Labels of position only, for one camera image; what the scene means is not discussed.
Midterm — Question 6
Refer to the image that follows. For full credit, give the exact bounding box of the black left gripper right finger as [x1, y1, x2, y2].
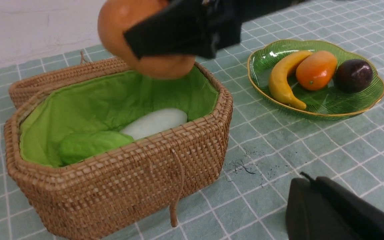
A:
[286, 172, 384, 240]

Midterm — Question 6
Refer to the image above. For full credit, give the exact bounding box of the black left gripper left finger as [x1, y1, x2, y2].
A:
[123, 0, 241, 59]

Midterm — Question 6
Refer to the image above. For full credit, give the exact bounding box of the brown potato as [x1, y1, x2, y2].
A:
[97, 0, 195, 79]

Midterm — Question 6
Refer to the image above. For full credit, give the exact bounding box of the yellow banana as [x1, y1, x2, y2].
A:
[269, 51, 312, 110]

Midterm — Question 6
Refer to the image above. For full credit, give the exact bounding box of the white radish with leaves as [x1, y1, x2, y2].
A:
[120, 108, 188, 140]

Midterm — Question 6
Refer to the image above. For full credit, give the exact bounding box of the orange mango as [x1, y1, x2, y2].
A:
[295, 51, 337, 91]

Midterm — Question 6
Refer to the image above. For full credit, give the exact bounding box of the dark purple mangosteen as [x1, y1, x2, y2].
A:
[333, 59, 373, 94]

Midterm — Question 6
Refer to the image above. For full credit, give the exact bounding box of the light green bitter gourd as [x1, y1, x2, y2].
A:
[58, 131, 134, 166]

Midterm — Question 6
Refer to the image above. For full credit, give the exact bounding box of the green checkered tablecloth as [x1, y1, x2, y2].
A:
[0, 0, 384, 240]

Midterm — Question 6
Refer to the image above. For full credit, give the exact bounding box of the green leaf-shaped glass plate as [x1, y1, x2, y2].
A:
[247, 39, 384, 120]

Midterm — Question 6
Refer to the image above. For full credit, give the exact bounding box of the woven wicker basket green lining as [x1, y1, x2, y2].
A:
[4, 57, 234, 240]

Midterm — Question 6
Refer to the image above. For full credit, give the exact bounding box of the woven wicker basket lid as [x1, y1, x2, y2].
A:
[9, 51, 132, 109]

